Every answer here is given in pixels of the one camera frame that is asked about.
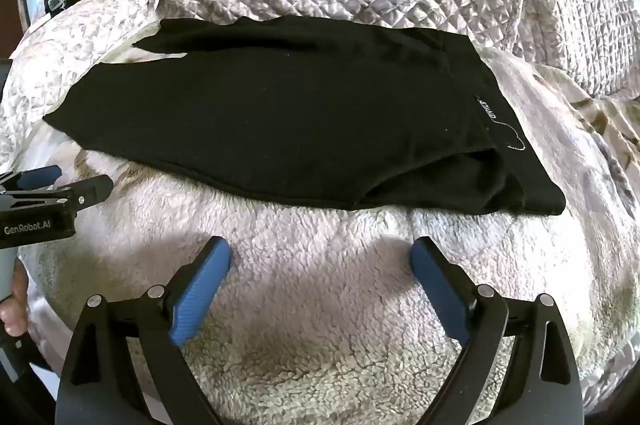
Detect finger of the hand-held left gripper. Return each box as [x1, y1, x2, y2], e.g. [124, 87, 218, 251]
[0, 164, 62, 196]
[0, 175, 115, 212]

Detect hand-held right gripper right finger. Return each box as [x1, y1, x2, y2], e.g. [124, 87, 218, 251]
[409, 236, 586, 425]

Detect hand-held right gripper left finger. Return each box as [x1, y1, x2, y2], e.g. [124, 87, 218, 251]
[55, 236, 232, 425]

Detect floral fleece blanket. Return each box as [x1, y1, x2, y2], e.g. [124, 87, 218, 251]
[15, 40, 640, 425]

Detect black pants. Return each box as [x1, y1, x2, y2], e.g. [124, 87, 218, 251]
[43, 16, 567, 217]

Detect person's left hand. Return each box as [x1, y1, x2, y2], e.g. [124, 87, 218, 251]
[0, 257, 32, 339]

